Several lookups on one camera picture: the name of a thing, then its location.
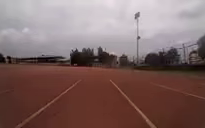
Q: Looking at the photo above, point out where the group of dark trees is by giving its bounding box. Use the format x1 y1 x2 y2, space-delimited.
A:
69 46 119 68

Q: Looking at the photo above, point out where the tall floodlight pole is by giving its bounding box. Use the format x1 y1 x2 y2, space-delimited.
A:
133 11 142 66

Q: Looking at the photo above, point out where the low grandstand building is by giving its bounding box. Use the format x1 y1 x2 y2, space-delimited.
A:
6 54 71 65

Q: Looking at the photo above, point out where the clump of dark trees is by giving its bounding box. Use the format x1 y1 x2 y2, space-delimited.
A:
144 47 181 67

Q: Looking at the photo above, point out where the grass strip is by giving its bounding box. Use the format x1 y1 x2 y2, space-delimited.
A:
132 64 205 72

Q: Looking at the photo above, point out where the pale building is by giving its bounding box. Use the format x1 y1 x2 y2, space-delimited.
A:
187 49 205 65

